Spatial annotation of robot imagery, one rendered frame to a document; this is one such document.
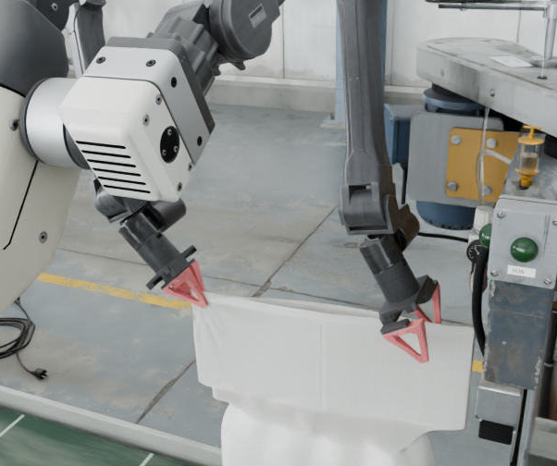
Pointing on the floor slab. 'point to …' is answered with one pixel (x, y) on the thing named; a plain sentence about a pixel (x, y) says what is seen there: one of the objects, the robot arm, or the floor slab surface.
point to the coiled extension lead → (12, 342)
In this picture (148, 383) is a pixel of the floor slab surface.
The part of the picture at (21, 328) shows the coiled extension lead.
